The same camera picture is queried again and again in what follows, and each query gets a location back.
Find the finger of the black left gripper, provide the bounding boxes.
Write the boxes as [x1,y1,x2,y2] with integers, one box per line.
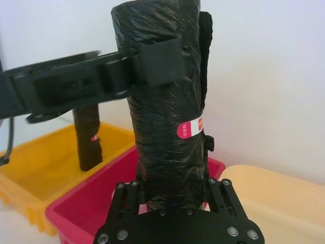
[99,39,189,99]

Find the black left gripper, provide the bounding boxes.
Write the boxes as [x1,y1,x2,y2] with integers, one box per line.
[4,49,123,125]

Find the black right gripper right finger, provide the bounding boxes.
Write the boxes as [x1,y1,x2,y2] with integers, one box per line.
[199,11,245,213]

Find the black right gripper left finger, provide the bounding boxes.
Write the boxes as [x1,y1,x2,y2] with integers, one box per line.
[108,173,147,222]

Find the large black garbage bag roll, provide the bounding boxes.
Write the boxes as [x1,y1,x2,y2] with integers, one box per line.
[111,0,205,211]

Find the red plastic bin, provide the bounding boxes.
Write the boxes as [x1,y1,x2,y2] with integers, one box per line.
[45,145,226,244]

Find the cream plastic bin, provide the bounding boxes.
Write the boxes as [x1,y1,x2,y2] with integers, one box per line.
[204,164,325,244]

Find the small black garbage bag roll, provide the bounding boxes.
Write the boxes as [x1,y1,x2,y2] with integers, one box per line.
[72,105,104,172]

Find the yellow plastic bin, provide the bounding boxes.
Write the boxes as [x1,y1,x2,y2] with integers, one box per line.
[0,121,136,236]

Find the thin dark cable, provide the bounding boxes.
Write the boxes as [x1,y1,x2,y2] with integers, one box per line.
[0,117,15,167]

